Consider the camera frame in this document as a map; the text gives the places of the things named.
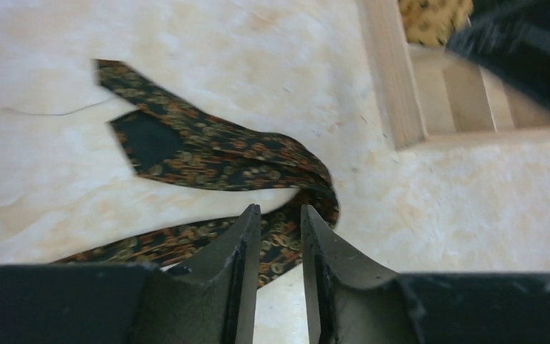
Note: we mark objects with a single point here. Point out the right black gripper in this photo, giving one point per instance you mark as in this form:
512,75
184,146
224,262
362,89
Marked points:
511,39

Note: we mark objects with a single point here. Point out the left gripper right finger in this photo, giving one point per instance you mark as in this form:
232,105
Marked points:
350,298

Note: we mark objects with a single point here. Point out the wooden compartment tray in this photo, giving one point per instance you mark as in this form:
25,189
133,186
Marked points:
431,99

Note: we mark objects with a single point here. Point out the rolled yellow patterned tie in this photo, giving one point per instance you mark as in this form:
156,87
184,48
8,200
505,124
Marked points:
432,22

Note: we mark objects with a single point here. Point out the dark brown patterned tie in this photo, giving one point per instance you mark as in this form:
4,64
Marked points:
169,140

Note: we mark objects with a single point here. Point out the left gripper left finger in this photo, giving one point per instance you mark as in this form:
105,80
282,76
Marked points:
210,297

